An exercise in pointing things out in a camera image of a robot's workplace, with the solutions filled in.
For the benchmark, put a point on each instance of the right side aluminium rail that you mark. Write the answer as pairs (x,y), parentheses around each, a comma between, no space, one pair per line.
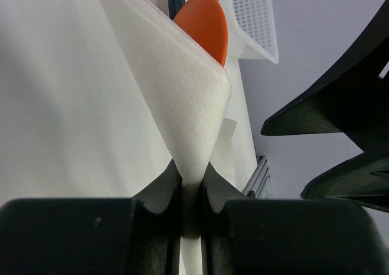
(259,185)

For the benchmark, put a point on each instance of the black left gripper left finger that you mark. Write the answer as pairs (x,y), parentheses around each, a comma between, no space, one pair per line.
(137,235)

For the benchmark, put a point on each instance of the white plastic basket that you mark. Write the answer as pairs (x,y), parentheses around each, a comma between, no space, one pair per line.
(251,28)

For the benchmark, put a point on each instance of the white paper napkin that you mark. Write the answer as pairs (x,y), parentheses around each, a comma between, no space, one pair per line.
(187,92)

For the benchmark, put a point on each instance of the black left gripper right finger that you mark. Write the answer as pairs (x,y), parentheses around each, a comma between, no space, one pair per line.
(241,235)

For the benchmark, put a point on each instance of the orange plastic spoon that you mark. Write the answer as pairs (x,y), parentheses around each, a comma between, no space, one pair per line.
(205,22)

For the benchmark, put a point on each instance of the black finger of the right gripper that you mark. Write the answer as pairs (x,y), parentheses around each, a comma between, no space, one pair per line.
(361,180)
(350,97)

